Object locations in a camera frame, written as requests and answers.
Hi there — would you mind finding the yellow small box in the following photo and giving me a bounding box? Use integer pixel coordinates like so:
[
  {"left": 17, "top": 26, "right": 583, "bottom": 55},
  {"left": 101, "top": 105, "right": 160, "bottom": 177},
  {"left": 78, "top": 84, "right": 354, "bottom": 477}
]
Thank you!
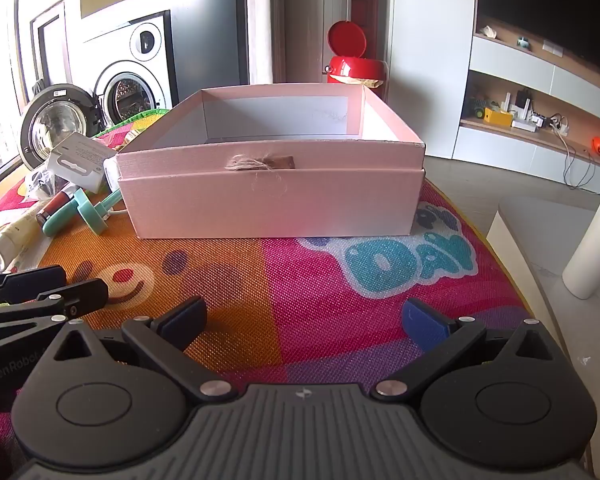
[{"left": 482, "top": 107, "right": 514, "bottom": 128}]

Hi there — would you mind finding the teal plastic handle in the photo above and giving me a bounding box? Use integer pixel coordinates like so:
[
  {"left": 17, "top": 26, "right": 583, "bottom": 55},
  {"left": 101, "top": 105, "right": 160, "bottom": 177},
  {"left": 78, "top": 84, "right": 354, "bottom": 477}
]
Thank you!
[{"left": 77, "top": 190, "right": 127, "bottom": 235}]

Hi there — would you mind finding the green toy tractor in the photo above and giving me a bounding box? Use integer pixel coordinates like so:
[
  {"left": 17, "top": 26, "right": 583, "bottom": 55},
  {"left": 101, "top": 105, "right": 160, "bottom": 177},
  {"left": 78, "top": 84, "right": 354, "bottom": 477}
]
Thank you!
[{"left": 467, "top": 97, "right": 499, "bottom": 120}]

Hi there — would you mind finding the white plug adapter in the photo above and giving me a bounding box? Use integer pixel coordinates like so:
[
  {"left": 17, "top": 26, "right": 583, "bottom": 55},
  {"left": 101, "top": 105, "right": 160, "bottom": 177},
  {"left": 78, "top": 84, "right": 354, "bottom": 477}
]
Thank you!
[{"left": 102, "top": 157, "right": 121, "bottom": 189}]

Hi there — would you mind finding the red pedestal trash bin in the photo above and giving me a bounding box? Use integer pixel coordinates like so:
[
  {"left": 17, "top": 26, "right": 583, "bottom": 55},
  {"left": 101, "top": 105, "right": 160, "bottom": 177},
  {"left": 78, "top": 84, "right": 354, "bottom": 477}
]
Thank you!
[{"left": 324, "top": 20, "right": 389, "bottom": 104}]

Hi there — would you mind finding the silver washing machine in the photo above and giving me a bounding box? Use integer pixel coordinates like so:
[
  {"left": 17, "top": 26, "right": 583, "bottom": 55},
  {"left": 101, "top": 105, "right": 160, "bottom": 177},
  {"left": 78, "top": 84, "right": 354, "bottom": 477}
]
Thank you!
[{"left": 82, "top": 10, "right": 177, "bottom": 127}]

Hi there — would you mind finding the white hang-tab package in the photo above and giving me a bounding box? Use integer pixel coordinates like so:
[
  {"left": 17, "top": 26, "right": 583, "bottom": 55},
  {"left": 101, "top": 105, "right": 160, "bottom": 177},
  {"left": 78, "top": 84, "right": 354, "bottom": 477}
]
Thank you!
[{"left": 46, "top": 131, "right": 117, "bottom": 194}]

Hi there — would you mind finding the teal plastic roller tool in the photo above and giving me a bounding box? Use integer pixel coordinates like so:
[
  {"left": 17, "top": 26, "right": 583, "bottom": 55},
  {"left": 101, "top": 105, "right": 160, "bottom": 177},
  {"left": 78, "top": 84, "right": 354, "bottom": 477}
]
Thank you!
[{"left": 42, "top": 187, "right": 89, "bottom": 237}]

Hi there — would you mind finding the white cream tube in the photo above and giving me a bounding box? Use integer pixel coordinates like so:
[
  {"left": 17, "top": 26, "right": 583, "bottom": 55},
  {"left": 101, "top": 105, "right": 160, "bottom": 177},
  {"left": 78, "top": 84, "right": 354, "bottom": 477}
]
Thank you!
[{"left": 0, "top": 204, "right": 49, "bottom": 271}]

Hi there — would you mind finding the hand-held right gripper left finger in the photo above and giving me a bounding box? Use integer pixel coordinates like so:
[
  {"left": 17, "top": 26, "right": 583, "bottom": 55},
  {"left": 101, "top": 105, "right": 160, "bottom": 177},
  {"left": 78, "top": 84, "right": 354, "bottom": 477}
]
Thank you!
[{"left": 52, "top": 296, "right": 236, "bottom": 406}]

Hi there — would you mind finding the colourful cartoon play mat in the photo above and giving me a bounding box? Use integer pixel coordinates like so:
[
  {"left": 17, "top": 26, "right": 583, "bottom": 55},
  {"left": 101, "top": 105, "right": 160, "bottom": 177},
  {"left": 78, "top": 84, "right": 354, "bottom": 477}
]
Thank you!
[{"left": 0, "top": 107, "right": 536, "bottom": 441}]

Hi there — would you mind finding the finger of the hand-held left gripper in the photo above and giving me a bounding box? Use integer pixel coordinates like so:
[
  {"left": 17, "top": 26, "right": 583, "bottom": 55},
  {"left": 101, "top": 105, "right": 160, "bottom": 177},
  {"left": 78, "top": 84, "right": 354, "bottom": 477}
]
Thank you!
[
  {"left": 0, "top": 278, "right": 110, "bottom": 347},
  {"left": 0, "top": 265, "right": 67, "bottom": 307}
]

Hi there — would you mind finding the white curtain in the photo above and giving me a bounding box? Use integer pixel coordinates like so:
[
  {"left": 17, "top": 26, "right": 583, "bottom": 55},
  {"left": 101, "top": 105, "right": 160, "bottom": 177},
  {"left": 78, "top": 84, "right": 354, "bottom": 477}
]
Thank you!
[{"left": 236, "top": 0, "right": 287, "bottom": 86}]

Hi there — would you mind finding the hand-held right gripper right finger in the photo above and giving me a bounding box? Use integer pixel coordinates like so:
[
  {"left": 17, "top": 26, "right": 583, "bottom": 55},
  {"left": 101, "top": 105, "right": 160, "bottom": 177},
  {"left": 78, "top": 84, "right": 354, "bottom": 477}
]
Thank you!
[{"left": 372, "top": 298, "right": 556, "bottom": 404}]

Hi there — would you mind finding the black television screen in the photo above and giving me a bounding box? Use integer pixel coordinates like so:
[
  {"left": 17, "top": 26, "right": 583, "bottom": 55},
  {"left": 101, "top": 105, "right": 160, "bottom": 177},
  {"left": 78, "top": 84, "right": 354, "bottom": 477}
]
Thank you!
[{"left": 477, "top": 0, "right": 600, "bottom": 83}]

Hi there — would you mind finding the brown lip gloss tube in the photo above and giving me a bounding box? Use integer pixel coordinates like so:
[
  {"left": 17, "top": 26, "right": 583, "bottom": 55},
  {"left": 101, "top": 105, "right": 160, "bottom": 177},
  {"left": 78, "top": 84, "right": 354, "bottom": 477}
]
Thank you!
[{"left": 36, "top": 191, "right": 81, "bottom": 226}]

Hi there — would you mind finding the white paper roll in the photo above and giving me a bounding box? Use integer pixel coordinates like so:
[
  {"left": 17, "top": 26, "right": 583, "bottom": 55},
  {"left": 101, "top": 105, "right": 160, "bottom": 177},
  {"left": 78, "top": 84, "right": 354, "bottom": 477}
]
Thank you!
[{"left": 562, "top": 162, "right": 600, "bottom": 301}]

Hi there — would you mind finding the white shelf cabinet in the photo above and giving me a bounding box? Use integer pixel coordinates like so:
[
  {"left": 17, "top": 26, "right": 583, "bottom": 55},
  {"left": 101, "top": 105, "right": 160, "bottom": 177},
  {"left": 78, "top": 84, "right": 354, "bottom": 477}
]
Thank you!
[{"left": 390, "top": 0, "right": 600, "bottom": 197}]

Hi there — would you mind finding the round washing machine door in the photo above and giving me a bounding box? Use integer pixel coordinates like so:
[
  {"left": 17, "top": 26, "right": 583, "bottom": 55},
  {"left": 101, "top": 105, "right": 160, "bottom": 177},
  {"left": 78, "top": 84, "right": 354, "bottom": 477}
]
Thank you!
[{"left": 20, "top": 83, "right": 104, "bottom": 169}]

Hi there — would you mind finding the thin dark cable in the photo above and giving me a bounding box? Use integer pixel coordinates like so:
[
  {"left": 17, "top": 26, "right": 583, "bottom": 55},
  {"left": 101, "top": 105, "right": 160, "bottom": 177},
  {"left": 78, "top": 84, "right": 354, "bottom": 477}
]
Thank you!
[{"left": 549, "top": 115, "right": 600, "bottom": 192}]

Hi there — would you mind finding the pink cardboard box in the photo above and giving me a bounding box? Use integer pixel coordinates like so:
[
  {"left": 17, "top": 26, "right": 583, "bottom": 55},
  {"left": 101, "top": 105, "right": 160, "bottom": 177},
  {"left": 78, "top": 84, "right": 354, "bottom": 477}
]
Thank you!
[{"left": 116, "top": 84, "right": 427, "bottom": 240}]

